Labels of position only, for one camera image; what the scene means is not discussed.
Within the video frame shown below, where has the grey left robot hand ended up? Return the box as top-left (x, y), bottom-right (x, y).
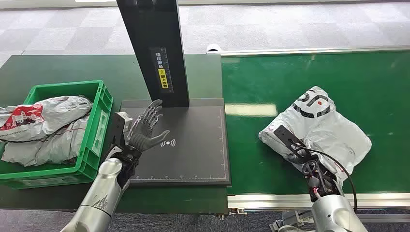
top-left (127, 99), bottom-right (171, 152)

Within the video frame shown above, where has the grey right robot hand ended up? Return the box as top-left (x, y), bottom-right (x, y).
top-left (274, 125), bottom-right (313, 165)

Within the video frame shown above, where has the white package with black logo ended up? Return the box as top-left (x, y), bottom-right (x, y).
top-left (258, 86), bottom-right (373, 185)

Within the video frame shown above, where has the black inbound scanner machine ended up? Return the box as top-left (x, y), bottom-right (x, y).
top-left (116, 0), bottom-right (232, 188)

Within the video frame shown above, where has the plain grey plastic package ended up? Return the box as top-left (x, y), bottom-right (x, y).
top-left (1, 115), bottom-right (92, 167)

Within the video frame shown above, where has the grey package with red print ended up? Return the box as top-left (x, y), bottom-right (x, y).
top-left (0, 95), bottom-right (93, 143)

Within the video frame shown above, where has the green plastic crate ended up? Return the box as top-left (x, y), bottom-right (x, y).
top-left (0, 80), bottom-right (114, 190)

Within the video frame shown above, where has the black yellow column label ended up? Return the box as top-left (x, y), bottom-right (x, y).
top-left (148, 47), bottom-right (174, 94)

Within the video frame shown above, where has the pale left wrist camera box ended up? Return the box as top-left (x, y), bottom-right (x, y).
top-left (110, 111), bottom-right (133, 149)

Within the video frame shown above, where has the green belt conveyor aluminium frame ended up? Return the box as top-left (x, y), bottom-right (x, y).
top-left (206, 44), bottom-right (410, 232)

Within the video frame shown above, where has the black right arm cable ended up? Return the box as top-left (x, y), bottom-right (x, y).
top-left (296, 145), bottom-right (358, 214)

